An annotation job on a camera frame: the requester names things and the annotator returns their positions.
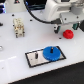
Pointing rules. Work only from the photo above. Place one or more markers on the black-framed peg base plate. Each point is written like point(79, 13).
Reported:
point(30, 56)

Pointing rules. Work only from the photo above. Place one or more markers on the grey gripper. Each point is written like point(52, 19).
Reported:
point(64, 18)

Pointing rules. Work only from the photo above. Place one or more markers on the red plastic gear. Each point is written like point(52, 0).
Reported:
point(68, 34)

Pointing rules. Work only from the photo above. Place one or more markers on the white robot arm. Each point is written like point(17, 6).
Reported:
point(54, 6)

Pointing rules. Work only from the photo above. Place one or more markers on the blue plastic gear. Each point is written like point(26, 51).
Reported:
point(51, 53)

